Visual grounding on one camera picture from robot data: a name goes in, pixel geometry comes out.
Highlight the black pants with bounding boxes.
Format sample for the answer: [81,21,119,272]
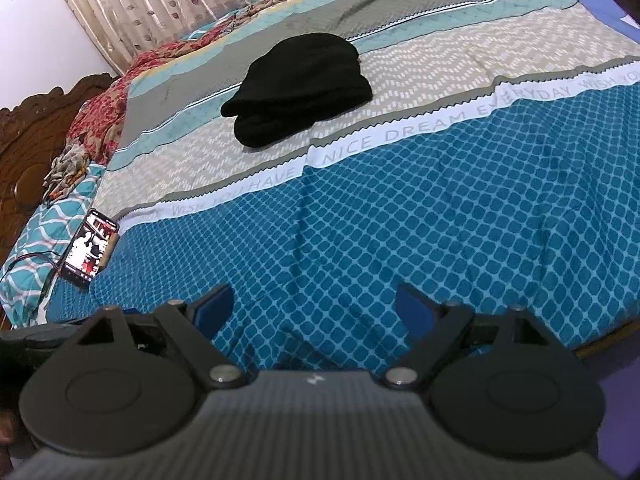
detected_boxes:
[220,32,373,150]

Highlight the smartphone with lit screen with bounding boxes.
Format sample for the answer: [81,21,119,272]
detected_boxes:
[60,209,119,290]

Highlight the teal white patterned pillow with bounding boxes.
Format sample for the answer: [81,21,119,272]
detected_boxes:
[1,162,105,327]

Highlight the blue patterned bedspread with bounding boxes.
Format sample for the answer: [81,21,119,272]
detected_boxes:
[47,0,639,370]

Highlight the red floral cloth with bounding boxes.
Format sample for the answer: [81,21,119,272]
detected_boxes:
[41,0,377,206]

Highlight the carved wooden headboard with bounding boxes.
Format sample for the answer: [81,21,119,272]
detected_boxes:
[0,73,114,259]

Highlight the black charging cable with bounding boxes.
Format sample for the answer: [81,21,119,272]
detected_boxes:
[0,251,64,311]

